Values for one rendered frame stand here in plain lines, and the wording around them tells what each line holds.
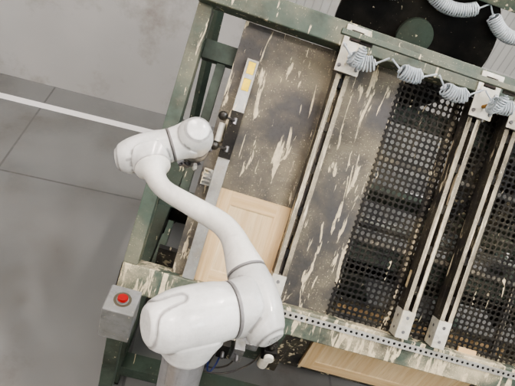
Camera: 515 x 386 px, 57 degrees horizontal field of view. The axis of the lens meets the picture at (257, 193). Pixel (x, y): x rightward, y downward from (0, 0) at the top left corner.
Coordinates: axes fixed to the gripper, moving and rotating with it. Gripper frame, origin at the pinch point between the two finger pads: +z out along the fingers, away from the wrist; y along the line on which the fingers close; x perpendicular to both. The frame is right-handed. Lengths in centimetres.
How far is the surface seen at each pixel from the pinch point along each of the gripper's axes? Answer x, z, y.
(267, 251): 42, 31, -15
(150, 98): -130, 263, -27
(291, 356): 100, 95, -12
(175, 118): -23.7, 16.0, -4.0
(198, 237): 22.7, 29.7, 8.4
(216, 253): 32.1, 33.3, 4.2
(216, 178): 4.9, 22.4, -8.7
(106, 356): 49, 45, 64
